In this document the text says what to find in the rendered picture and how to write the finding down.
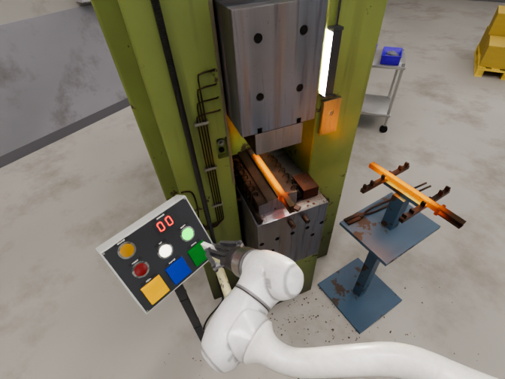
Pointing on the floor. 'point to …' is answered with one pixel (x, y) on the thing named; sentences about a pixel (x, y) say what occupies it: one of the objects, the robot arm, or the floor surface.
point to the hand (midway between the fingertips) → (208, 247)
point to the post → (189, 310)
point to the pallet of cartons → (492, 46)
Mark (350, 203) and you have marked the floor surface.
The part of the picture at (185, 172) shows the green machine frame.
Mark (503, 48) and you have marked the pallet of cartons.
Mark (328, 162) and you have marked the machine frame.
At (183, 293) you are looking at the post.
